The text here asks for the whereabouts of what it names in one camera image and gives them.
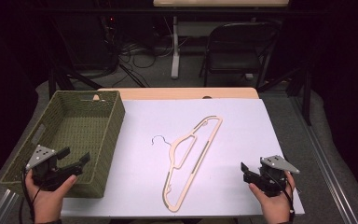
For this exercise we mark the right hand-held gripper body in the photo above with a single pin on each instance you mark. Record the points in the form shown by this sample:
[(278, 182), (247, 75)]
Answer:
[(273, 180)]

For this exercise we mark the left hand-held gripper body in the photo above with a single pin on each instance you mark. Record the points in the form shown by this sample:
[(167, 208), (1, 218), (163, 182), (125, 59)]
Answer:
[(45, 174)]

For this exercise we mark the person's right hand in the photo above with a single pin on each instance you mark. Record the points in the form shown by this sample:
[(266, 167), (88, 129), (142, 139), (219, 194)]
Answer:
[(275, 207)]

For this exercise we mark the person's left hand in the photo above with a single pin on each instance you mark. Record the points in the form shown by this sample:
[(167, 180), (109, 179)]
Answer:
[(48, 200)]

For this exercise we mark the white board sheet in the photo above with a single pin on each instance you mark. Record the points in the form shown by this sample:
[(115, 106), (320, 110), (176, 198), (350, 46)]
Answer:
[(236, 149)]

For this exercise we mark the green woven basket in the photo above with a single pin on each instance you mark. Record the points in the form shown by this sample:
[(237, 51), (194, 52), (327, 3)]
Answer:
[(77, 130)]

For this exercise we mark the wooden clothes hanger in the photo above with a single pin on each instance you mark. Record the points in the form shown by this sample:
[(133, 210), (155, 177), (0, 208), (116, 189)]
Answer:
[(195, 155)]

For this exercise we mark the black metal stand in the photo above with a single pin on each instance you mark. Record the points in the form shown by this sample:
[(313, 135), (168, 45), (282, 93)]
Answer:
[(306, 93), (59, 77)]

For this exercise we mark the black folding chair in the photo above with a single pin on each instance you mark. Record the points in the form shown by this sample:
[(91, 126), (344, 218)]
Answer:
[(239, 53)]

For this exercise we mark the white desk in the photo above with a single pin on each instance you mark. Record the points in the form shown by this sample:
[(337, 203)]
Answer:
[(175, 46)]

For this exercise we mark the aluminium rail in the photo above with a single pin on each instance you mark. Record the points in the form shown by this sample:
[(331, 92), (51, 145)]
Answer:
[(3, 205), (329, 174)]

